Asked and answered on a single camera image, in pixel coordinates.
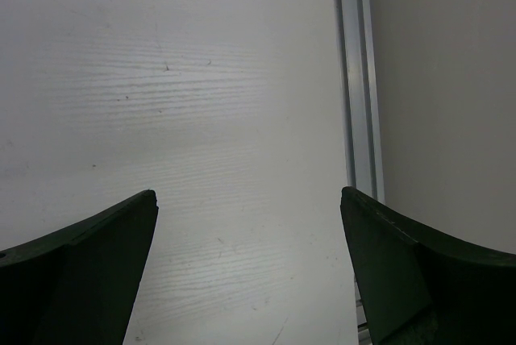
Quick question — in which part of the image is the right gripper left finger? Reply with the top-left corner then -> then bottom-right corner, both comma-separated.
1,189 -> 158,344

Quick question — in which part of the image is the aluminium rail right edge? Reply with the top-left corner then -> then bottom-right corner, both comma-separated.
330,0 -> 386,345

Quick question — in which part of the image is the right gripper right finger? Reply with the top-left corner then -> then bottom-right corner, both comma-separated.
340,186 -> 515,344

